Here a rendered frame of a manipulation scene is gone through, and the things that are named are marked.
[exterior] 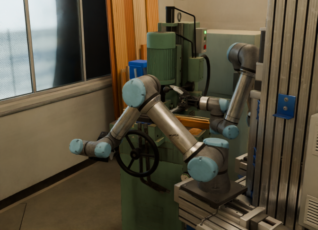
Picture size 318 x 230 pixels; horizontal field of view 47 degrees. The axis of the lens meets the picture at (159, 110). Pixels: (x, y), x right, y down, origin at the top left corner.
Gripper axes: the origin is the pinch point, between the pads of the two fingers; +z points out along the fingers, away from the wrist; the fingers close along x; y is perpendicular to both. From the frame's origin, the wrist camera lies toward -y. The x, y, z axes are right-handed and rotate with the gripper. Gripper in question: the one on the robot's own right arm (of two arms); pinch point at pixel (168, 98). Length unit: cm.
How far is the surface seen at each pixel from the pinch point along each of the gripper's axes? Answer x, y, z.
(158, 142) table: 25.3, 6.6, 1.9
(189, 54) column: -24.6, -34.2, 1.7
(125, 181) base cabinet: 59, -6, 29
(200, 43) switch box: -32, -40, -3
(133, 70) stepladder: -6, -84, 70
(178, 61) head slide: -20.2, -25.8, 5.7
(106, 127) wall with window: 63, -136, 128
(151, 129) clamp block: 18.1, 8.0, 6.5
